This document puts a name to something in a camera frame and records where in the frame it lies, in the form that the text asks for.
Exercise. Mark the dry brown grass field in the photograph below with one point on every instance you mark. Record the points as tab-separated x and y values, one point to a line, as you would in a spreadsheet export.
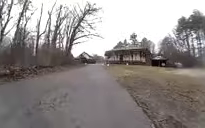
170	90

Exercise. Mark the small dark shelter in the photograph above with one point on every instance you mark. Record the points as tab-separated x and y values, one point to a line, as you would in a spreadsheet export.
159	61

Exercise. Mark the leaf-covered verge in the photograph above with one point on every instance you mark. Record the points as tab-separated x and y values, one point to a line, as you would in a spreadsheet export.
23	71

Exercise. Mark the grey asphalt road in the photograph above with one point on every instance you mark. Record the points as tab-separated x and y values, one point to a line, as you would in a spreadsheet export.
86	96

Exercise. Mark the group of evergreen trees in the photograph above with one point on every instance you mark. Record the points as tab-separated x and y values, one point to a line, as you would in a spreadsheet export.
133	41

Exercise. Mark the stand of tall pine trees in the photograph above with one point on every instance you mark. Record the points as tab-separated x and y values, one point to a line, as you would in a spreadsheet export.
193	36

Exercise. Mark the small house with gabled roof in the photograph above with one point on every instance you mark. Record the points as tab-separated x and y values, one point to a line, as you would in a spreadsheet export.
85	57

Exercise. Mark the long low building with porch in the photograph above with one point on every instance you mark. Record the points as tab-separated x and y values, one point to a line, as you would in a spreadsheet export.
127	55

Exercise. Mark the row of bare trees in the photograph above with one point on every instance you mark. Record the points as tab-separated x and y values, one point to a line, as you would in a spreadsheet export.
40	36

